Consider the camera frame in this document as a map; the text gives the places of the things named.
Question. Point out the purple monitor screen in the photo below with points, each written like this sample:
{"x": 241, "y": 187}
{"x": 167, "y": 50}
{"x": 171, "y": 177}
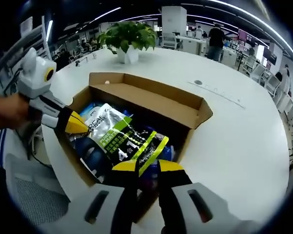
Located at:
{"x": 245, "y": 36}
{"x": 270, "y": 56}

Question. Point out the potted green plant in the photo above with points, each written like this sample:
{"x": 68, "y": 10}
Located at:
{"x": 127, "y": 34}

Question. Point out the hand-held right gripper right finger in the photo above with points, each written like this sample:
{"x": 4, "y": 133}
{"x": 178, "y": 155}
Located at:
{"x": 173, "y": 195}

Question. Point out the grey mesh office chair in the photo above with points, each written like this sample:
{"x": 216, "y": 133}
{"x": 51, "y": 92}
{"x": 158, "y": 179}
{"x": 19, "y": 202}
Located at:
{"x": 36, "y": 195}

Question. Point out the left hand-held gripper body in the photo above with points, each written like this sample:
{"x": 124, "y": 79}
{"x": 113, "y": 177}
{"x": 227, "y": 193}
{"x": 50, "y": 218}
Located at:
{"x": 36, "y": 75}

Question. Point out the small black desk device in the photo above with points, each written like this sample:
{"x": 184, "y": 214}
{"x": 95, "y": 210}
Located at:
{"x": 77, "y": 64}

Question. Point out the small white cup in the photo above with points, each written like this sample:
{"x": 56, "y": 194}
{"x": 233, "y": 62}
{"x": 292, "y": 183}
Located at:
{"x": 94, "y": 56}

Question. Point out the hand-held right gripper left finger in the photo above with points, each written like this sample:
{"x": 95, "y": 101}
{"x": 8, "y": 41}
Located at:
{"x": 122, "y": 195}

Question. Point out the silver green black pouch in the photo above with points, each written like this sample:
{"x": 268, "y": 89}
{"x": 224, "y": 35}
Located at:
{"x": 127, "y": 143}

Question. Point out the person's left hand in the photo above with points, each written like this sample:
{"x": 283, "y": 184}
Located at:
{"x": 7, "y": 112}

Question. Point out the brown cardboard shoe box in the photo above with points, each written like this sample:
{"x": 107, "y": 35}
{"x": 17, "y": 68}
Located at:
{"x": 161, "y": 97}

